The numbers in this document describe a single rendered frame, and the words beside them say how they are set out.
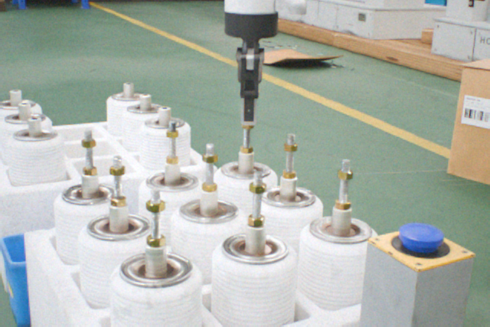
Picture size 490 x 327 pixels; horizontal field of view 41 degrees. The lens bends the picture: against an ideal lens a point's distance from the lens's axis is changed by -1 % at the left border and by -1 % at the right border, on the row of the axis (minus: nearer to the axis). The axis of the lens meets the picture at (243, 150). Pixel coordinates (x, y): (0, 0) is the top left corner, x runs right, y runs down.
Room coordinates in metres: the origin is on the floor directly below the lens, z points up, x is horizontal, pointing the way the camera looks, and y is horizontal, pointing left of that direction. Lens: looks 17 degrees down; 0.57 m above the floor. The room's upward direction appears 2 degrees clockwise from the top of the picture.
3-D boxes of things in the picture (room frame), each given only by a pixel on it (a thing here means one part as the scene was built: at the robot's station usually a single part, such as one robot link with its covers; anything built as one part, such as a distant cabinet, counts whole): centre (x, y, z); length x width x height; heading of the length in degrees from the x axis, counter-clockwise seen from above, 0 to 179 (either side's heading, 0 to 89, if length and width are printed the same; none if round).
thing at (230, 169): (0.93, 0.00, 0.25); 0.08 x 0.08 x 0.01
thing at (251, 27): (0.93, 0.00, 0.45); 0.08 x 0.08 x 0.09
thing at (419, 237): (0.56, -0.17, 0.32); 0.04 x 0.04 x 0.02
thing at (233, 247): (0.67, -0.02, 0.25); 0.08 x 0.08 x 0.01
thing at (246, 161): (0.93, 0.00, 0.26); 0.02 x 0.02 x 0.03
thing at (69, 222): (0.82, 0.20, 0.16); 0.10 x 0.10 x 0.18
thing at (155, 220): (0.61, 0.09, 0.30); 0.01 x 0.01 x 0.08; 31
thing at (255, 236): (0.67, -0.02, 0.26); 0.02 x 0.02 x 0.03
